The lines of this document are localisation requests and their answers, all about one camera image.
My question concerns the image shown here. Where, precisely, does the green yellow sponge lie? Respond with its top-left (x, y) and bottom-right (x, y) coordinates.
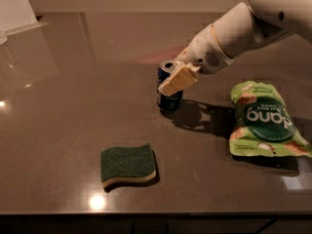
top-left (100, 143), bottom-right (157, 188)

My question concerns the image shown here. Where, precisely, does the green snack bag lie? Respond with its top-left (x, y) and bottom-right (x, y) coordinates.
top-left (229, 81), bottom-right (312, 158)

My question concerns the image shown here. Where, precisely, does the white object at left edge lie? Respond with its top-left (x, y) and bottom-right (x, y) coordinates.
top-left (0, 0), bottom-right (45, 46)

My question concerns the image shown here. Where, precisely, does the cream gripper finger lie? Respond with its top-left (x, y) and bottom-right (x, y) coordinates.
top-left (158, 64), bottom-right (198, 97)
top-left (175, 48), bottom-right (188, 64)

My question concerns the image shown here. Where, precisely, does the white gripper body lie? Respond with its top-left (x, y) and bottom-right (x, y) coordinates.
top-left (186, 24), bottom-right (233, 74)

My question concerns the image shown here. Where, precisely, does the blue pepsi can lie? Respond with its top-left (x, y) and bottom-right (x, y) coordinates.
top-left (157, 59), bottom-right (183, 112)

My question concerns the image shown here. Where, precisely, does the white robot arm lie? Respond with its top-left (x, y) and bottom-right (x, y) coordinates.
top-left (158, 0), bottom-right (312, 96)

